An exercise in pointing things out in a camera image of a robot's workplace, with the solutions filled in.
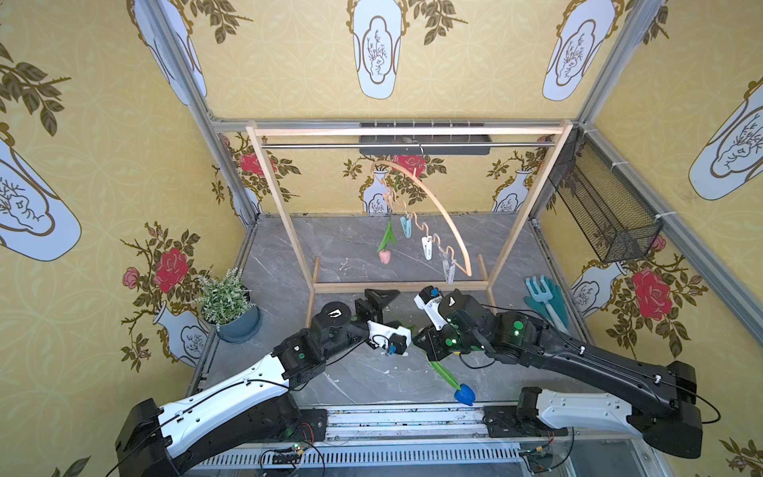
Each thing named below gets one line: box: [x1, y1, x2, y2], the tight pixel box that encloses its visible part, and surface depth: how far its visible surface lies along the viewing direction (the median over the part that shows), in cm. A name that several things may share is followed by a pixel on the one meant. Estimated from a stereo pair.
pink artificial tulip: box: [376, 216, 398, 266], surface depth 94 cm
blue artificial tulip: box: [430, 360, 476, 407], surface depth 63 cm
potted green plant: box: [193, 267, 263, 344], surface depth 81 cm
